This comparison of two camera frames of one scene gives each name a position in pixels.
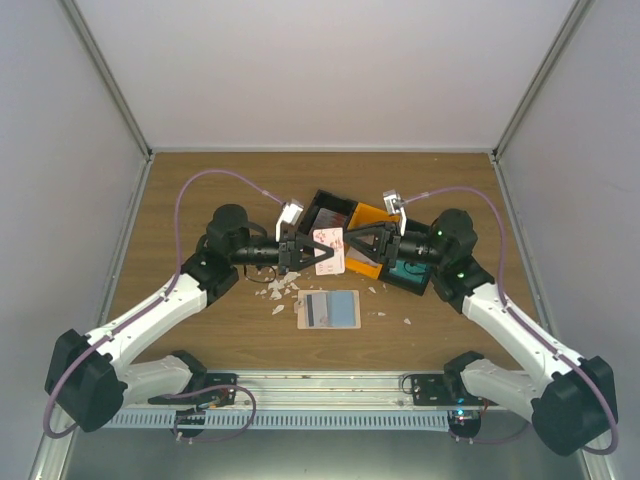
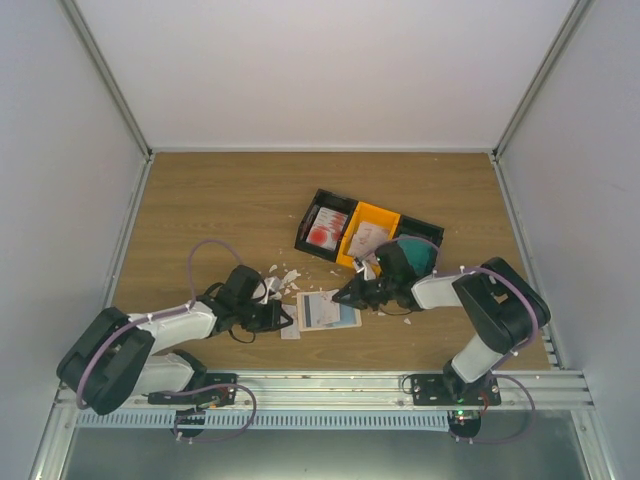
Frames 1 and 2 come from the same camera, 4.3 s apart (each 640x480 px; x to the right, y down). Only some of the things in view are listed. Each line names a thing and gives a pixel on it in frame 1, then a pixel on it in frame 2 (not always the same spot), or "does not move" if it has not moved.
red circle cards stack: [327, 219] does not move
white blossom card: [334, 238] -> [322, 310]
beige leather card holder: [328, 309] does not move
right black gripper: [387, 241] -> [357, 291]
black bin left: [335, 203] does not move
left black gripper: [294, 260] -> [271, 322]
